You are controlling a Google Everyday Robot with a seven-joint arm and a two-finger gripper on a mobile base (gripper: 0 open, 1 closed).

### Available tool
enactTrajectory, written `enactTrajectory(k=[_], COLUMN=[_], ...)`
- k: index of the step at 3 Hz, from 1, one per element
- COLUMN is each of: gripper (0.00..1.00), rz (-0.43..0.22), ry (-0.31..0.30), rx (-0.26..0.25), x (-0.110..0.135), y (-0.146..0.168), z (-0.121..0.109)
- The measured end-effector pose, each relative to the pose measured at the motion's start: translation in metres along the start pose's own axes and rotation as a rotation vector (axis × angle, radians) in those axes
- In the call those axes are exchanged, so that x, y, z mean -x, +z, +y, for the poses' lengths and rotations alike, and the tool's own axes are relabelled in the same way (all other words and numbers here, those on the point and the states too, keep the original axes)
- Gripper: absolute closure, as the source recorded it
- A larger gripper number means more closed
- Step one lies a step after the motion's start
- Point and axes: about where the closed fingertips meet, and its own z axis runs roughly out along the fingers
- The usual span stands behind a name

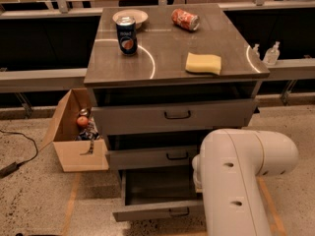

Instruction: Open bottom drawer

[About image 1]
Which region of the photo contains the yellow sponge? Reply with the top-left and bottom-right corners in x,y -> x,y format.
185,53 -> 221,75

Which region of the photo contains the small clear pump bottle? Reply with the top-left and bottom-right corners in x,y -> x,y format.
253,43 -> 260,58

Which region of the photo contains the grey bottom drawer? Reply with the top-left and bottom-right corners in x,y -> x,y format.
113,165 -> 204,221

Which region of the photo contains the black power cable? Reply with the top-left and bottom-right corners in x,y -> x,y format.
0,129 -> 39,179

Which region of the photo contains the red soda can lying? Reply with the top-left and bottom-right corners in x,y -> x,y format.
171,9 -> 200,31

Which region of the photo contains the grey drawer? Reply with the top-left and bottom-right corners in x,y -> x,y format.
105,145 -> 201,170
113,165 -> 204,221
93,99 -> 256,135

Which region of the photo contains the white bowl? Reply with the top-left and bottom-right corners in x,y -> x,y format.
112,9 -> 149,30

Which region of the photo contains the blue pepsi can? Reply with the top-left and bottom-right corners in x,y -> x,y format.
116,16 -> 138,55

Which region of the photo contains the blue snack bag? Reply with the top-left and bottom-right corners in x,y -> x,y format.
76,119 -> 99,141

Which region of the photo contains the cardboard box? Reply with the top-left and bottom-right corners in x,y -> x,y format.
40,88 -> 109,172

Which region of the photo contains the red apple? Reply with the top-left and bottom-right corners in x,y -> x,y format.
77,116 -> 89,128

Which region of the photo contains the clear sanitizer bottle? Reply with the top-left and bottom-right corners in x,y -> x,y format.
263,41 -> 280,65

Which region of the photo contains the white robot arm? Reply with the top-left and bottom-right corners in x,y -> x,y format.
192,129 -> 298,236

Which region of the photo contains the grey top drawer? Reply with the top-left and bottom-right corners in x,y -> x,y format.
93,99 -> 256,135

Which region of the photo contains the grey middle drawer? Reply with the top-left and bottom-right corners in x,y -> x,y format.
105,145 -> 201,170

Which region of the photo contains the grey drawer cabinet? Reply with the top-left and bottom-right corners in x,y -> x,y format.
83,3 -> 271,182

